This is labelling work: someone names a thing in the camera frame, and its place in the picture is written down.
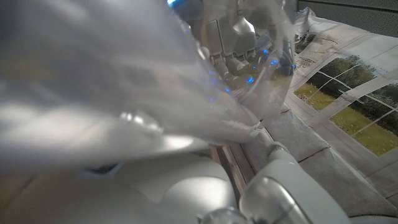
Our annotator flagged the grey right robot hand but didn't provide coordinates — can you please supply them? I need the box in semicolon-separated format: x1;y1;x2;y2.
0;141;352;224

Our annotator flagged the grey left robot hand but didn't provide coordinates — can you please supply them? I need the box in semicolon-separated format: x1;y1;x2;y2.
198;0;296;91

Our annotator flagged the clear plastic wrap roll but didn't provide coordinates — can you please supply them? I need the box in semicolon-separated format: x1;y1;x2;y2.
0;0;296;175

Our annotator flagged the printed living room backdrop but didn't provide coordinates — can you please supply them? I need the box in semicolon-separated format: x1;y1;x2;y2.
217;6;398;218

